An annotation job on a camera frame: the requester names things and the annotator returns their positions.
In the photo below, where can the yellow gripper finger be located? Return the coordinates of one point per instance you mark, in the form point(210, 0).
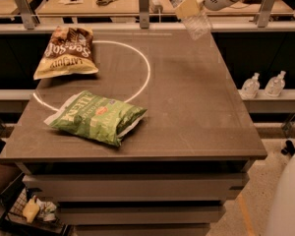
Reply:
point(188, 8)

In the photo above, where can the clear plastic water bottle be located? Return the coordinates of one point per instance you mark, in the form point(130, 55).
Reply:
point(197, 25)

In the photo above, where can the white power strip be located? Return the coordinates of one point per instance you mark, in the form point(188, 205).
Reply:
point(155, 6)

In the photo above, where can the white tape circle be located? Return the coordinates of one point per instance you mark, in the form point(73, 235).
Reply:
point(36, 96)

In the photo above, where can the brown sea salt chip bag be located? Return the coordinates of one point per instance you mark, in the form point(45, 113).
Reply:
point(69, 51)

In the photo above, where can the green jalapeno chip bag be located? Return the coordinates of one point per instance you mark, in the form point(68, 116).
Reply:
point(97, 118)

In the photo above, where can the black pole on floor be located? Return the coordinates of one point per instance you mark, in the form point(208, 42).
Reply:
point(288, 149)

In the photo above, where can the yellow item in basket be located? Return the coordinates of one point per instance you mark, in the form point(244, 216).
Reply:
point(30, 210)

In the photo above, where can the grey middle metal bracket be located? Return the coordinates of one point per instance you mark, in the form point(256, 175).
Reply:
point(144, 13)

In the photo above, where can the grey metal bracket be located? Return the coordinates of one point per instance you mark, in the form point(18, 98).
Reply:
point(144, 13)
point(29, 19)
point(261, 19)

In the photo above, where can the grey right metal bracket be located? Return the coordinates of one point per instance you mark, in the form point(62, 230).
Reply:
point(261, 19)

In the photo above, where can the black handled scissors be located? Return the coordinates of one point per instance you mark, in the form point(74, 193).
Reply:
point(103, 3)

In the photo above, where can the grey left metal bracket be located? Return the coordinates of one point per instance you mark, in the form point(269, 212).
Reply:
point(29, 19)

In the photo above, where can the black wire basket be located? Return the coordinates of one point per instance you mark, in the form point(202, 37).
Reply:
point(46, 219)

